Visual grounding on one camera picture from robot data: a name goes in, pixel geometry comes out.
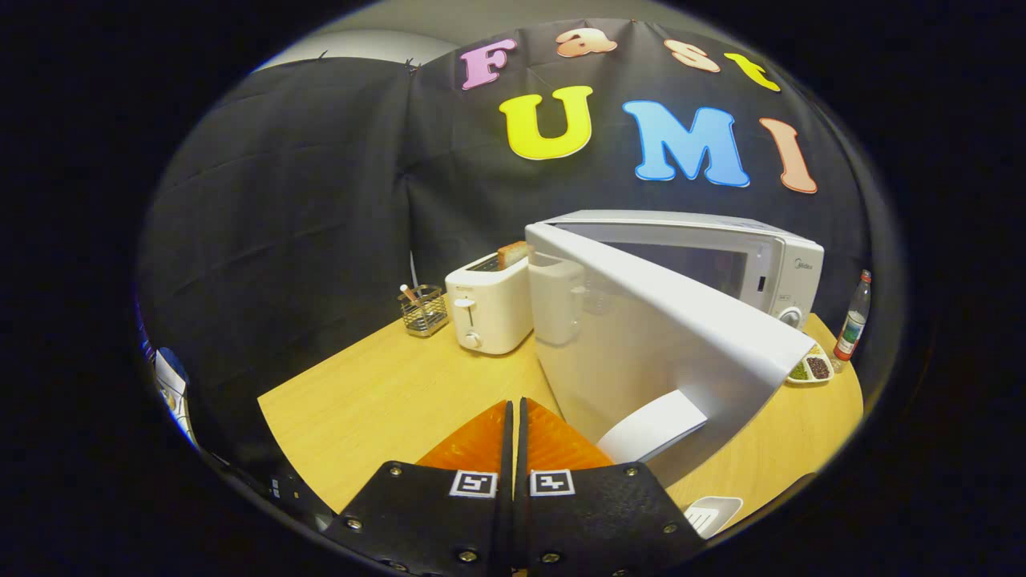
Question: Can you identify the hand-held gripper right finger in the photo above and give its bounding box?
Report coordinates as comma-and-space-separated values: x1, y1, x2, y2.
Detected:
517, 397, 706, 577

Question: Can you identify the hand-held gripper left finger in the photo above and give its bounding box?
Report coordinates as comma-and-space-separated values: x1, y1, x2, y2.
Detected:
323, 399, 514, 577

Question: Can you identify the white toaster oven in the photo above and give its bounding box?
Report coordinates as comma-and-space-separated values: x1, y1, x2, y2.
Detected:
525, 210, 826, 488

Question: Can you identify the white pop-up toaster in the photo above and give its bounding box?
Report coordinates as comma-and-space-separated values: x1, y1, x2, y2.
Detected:
445, 252, 535, 356

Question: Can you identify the small white ribbed plate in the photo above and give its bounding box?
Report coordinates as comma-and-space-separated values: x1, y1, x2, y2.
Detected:
683, 496, 744, 539

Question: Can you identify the divided plate of beans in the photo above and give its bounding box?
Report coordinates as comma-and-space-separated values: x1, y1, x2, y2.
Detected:
786, 343, 835, 385

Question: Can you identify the clear bottle with red cap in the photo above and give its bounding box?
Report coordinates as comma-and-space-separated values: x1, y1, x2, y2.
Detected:
832, 269, 872, 373

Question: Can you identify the black backdrop cloth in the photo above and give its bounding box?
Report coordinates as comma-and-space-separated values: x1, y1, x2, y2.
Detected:
136, 18, 891, 482

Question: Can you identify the wire mesh utensil holder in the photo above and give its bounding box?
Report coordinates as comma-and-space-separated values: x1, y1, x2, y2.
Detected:
398, 284, 450, 337

